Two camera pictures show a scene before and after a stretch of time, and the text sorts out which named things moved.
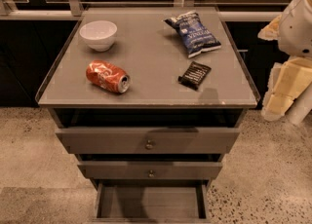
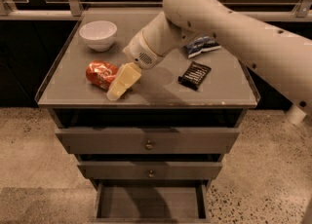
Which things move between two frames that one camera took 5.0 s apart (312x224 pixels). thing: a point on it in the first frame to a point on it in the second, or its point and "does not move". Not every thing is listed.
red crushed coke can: [108, 76] does not move
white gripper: [297, 28] to [140, 52]
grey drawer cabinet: [150, 99] does not move
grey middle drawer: [149, 168] does not move
